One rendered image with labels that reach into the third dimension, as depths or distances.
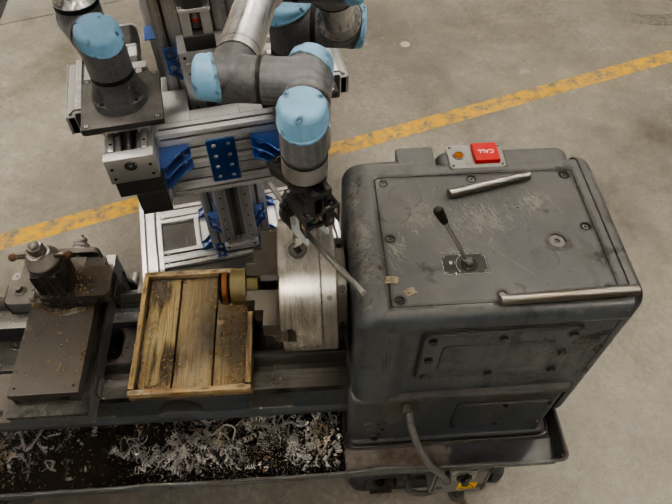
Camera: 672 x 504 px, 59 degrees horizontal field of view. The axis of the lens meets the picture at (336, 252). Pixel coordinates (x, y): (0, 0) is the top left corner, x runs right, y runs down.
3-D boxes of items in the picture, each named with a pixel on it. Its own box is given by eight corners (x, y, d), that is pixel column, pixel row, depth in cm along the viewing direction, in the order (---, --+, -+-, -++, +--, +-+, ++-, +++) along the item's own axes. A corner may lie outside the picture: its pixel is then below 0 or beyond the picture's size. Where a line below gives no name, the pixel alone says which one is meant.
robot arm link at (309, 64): (265, 36, 95) (255, 85, 89) (336, 39, 94) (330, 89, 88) (270, 74, 101) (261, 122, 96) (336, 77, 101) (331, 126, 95)
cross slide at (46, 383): (112, 254, 167) (107, 244, 163) (84, 401, 141) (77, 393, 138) (51, 257, 166) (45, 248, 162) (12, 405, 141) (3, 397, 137)
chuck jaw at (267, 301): (294, 286, 138) (295, 327, 130) (295, 300, 142) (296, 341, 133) (246, 289, 138) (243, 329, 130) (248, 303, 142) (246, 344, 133)
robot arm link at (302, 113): (331, 80, 87) (327, 124, 83) (331, 132, 96) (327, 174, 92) (277, 77, 87) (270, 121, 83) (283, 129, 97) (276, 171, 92)
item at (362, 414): (482, 366, 247) (539, 238, 178) (509, 485, 219) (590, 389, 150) (337, 374, 245) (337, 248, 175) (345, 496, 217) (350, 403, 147)
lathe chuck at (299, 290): (317, 258, 164) (315, 189, 137) (324, 368, 148) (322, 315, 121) (284, 260, 164) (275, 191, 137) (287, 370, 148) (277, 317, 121)
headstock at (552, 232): (539, 238, 178) (583, 140, 146) (590, 389, 149) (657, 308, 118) (339, 248, 175) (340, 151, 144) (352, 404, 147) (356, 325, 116)
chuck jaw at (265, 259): (294, 268, 144) (291, 219, 141) (293, 274, 139) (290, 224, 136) (247, 270, 144) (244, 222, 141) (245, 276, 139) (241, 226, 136)
